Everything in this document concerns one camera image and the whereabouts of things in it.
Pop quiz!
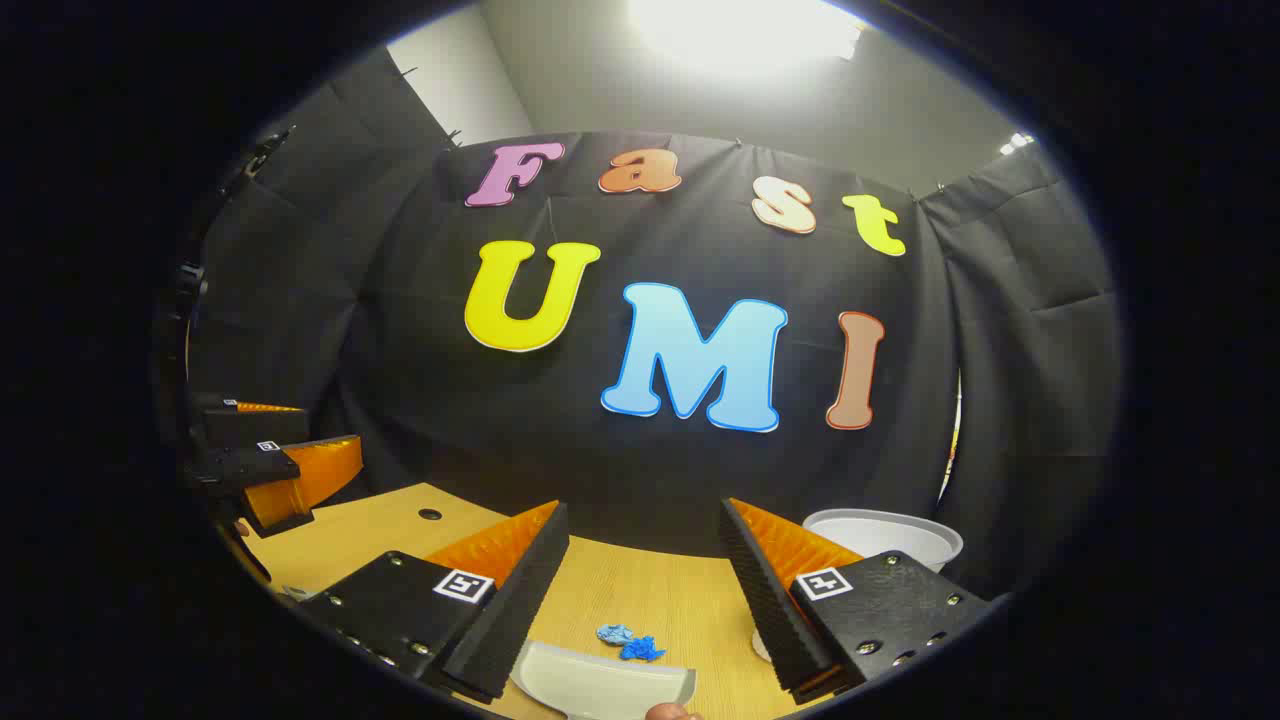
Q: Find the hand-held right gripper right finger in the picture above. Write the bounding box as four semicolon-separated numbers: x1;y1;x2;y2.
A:
717;496;1001;706

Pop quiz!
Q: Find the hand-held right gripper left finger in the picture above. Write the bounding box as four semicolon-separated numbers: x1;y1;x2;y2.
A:
295;498;572;703

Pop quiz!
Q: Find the white dustpan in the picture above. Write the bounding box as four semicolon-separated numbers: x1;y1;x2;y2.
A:
510;640;698;720

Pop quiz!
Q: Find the white ribbed garbage bin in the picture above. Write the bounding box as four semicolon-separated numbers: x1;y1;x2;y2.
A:
752;508;965;664

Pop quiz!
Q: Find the wooden desktop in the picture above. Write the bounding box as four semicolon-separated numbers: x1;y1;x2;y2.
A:
240;483;871;720

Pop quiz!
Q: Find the bright ceiling light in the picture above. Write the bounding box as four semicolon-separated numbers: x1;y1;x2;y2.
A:
625;0;871;79

